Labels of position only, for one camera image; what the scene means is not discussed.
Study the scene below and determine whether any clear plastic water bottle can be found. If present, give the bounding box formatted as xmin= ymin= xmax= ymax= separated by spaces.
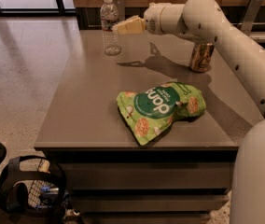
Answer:
xmin=100 ymin=0 xmax=121 ymax=56

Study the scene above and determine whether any metal bracket right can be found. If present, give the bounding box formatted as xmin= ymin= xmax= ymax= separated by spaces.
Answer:
xmin=237 ymin=0 xmax=264 ymax=35

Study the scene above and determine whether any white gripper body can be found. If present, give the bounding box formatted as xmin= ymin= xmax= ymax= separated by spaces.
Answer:
xmin=144 ymin=3 xmax=170 ymax=35

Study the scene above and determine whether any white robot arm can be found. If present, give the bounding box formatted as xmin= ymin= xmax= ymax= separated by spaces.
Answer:
xmin=112 ymin=0 xmax=265 ymax=224

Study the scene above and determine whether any black mesh basket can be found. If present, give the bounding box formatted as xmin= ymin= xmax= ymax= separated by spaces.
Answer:
xmin=0 ymin=155 xmax=66 ymax=224

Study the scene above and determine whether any metal bracket left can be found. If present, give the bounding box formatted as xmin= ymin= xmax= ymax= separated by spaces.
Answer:
xmin=113 ymin=0 xmax=125 ymax=21

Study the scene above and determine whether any grey drawer cabinet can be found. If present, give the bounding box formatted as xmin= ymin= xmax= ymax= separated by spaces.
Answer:
xmin=35 ymin=30 xmax=261 ymax=224

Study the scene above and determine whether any metal bracket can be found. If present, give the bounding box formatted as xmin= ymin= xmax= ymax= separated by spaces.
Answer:
xmin=237 ymin=0 xmax=264 ymax=35
xmin=113 ymin=0 xmax=125 ymax=21

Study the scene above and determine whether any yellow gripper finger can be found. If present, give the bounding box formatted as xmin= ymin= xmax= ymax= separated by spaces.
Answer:
xmin=117 ymin=23 xmax=145 ymax=35
xmin=113 ymin=15 xmax=145 ymax=29

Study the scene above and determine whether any green snack bag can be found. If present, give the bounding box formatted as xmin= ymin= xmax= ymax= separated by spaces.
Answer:
xmin=117 ymin=82 xmax=206 ymax=146

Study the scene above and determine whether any gold soda can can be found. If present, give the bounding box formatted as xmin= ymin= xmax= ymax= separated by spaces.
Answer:
xmin=189 ymin=43 xmax=215 ymax=73

